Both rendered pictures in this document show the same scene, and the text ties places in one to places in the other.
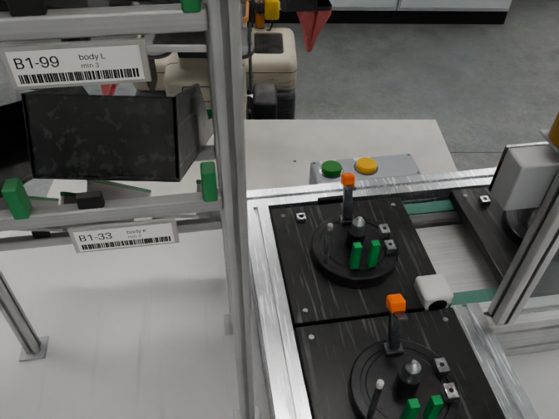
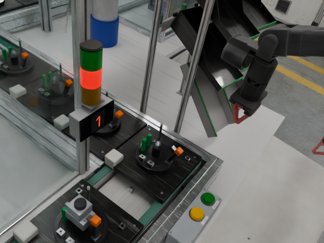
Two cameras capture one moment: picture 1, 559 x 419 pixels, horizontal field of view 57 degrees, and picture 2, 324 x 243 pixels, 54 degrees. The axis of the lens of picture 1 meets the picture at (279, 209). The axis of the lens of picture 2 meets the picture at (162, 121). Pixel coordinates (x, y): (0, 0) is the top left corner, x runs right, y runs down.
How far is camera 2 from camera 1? 1.23 m
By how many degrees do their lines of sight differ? 83
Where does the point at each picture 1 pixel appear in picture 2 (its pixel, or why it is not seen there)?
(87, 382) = (188, 110)
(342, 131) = not seen: outside the picture
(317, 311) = (145, 131)
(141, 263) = (224, 143)
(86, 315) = not seen: hidden behind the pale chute
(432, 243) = (132, 207)
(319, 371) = (129, 116)
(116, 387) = not seen: hidden behind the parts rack
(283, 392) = (133, 110)
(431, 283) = (115, 155)
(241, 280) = (150, 54)
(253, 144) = (279, 234)
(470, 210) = (125, 215)
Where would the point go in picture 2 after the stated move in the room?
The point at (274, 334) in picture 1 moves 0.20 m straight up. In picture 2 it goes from (151, 121) to (158, 78)
